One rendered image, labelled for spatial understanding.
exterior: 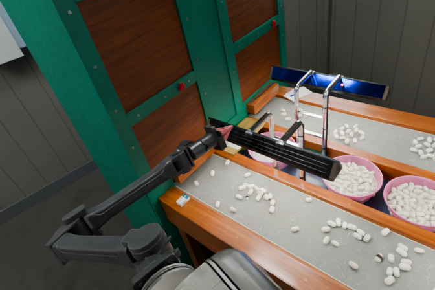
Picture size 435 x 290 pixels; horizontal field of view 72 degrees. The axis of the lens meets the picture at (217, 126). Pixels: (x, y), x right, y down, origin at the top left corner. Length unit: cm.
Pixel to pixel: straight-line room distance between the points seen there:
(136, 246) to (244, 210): 86
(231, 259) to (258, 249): 103
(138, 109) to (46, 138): 181
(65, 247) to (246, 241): 72
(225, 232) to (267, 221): 19
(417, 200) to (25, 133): 280
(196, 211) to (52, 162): 197
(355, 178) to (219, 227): 69
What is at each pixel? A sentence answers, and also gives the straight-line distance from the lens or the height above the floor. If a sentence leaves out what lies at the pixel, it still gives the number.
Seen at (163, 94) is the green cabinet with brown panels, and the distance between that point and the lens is 141.
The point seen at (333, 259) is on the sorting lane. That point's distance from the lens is 133.
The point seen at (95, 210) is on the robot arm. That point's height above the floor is 123.
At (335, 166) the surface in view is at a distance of 113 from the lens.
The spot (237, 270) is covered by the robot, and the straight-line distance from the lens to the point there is 29.
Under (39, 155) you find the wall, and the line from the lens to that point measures 313.
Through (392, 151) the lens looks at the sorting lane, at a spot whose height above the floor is 74.
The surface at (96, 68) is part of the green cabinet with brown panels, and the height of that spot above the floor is 150.
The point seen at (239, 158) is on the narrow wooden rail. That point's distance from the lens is 167.
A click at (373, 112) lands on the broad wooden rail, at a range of 199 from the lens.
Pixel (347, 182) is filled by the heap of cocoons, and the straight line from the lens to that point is 157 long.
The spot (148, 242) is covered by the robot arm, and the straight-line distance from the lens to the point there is 67.
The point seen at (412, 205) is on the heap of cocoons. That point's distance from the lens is 154.
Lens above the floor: 190
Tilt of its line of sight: 36 degrees down
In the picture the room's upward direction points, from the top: 13 degrees counter-clockwise
